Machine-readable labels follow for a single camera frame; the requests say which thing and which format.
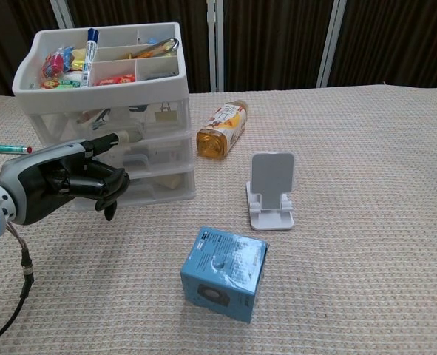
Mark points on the clear drawer with small items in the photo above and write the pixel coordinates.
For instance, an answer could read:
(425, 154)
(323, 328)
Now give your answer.
(173, 127)

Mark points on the green lion candy pack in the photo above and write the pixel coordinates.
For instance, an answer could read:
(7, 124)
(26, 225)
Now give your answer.
(61, 84)

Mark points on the red snack packet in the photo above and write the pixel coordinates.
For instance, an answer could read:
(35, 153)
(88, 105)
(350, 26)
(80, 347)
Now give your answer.
(114, 79)

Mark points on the beige woven table cloth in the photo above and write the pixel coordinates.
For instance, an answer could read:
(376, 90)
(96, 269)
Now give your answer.
(351, 222)

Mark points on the red blue candy wrappers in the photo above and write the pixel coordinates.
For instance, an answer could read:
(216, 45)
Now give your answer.
(55, 63)

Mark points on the yellow candy wrapper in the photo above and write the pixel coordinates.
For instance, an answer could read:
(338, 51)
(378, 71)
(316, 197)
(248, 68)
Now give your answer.
(78, 59)

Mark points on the white folding phone stand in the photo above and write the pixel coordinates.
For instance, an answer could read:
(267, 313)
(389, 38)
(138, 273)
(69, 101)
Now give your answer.
(271, 177)

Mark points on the blue capped whiteboard marker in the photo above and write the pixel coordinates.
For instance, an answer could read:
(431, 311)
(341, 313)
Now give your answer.
(89, 55)

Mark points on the white drawer organizer box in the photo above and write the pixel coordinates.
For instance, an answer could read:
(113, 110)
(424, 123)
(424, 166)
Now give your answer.
(100, 96)

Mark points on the gold binder clip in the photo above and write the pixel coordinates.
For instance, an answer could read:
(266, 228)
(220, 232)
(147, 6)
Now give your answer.
(166, 115)

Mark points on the clear plastic drawer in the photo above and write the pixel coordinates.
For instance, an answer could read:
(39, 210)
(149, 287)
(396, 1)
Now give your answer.
(166, 155)
(166, 188)

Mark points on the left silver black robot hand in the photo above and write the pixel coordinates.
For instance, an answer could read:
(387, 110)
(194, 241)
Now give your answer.
(37, 185)

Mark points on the black partition screen panel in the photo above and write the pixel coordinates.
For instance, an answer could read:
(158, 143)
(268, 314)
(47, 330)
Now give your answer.
(395, 40)
(15, 37)
(192, 44)
(273, 40)

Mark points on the orange pouch with carabiner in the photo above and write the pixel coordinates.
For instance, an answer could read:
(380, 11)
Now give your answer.
(155, 50)

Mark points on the red capped green marker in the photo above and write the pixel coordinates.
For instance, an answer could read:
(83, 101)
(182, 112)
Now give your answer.
(7, 148)

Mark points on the amber tea bottle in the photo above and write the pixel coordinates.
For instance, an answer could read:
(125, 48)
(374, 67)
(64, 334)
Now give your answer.
(222, 129)

